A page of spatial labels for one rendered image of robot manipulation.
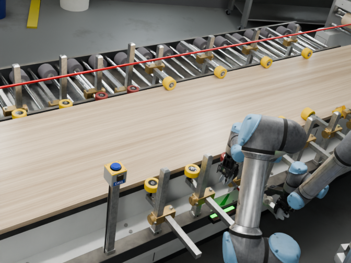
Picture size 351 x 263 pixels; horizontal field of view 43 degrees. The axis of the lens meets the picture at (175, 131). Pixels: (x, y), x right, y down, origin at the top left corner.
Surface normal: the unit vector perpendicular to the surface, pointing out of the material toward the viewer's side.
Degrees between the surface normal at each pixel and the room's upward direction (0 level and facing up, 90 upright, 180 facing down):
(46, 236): 90
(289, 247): 8
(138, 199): 90
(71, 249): 0
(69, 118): 0
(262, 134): 59
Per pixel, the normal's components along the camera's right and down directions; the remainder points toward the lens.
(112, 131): 0.14, -0.80
